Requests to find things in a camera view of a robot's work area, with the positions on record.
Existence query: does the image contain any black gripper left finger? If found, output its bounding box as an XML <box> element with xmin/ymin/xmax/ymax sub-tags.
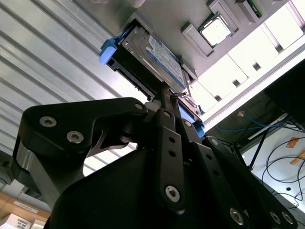
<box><xmin>9</xmin><ymin>82</ymin><xmax>189</xmax><ymax>215</ymax></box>

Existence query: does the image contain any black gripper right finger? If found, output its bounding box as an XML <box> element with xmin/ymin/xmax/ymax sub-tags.
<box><xmin>171</xmin><ymin>93</ymin><xmax>299</xmax><ymax>229</ymax></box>

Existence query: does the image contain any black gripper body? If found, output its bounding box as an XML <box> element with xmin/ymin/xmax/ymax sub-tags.
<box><xmin>45</xmin><ymin>149</ymin><xmax>240</xmax><ymax>229</ymax></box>

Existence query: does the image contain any hard disk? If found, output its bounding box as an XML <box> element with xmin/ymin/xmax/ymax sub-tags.
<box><xmin>99</xmin><ymin>13</ymin><xmax>205</xmax><ymax>138</ymax></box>

